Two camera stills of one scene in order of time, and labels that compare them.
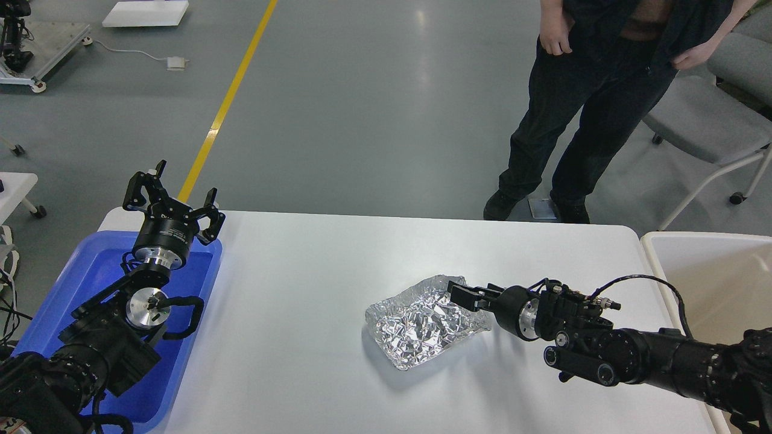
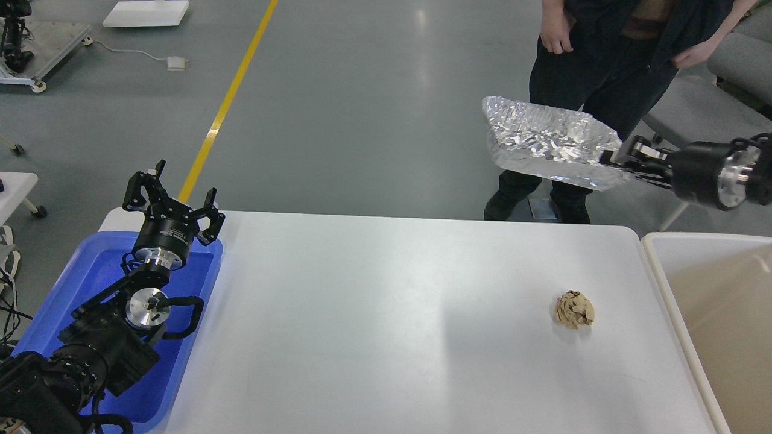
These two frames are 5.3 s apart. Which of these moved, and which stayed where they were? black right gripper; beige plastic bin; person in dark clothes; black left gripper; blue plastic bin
Moved: black right gripper
Stayed: blue plastic bin; person in dark clothes; black left gripper; beige plastic bin
